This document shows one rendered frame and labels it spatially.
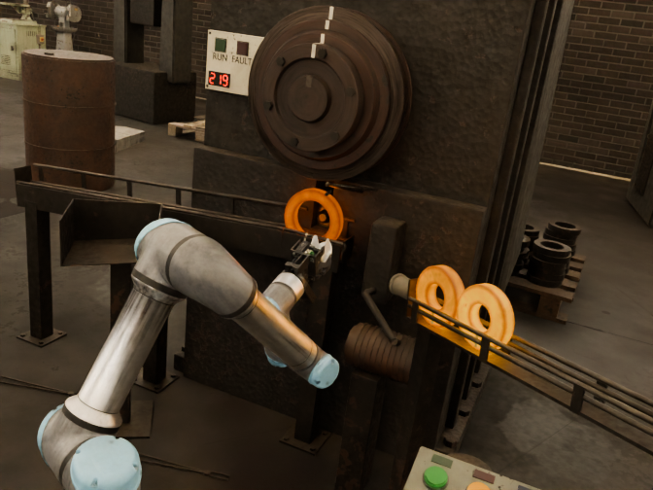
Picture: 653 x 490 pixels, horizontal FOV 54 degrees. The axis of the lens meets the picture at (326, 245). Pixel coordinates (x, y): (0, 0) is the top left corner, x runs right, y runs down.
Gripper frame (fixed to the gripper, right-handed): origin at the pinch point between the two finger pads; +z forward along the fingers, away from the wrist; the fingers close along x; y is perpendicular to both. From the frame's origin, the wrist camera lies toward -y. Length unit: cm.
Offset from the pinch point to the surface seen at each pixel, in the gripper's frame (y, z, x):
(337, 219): -2.7, 17.2, 4.6
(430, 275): 1.2, -1.0, -29.3
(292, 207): -2.6, 16.9, 19.5
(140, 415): -70, -26, 56
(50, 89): -57, 147, 262
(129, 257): -11, -15, 56
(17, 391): -69, -36, 99
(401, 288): -7.2, 1.0, -21.5
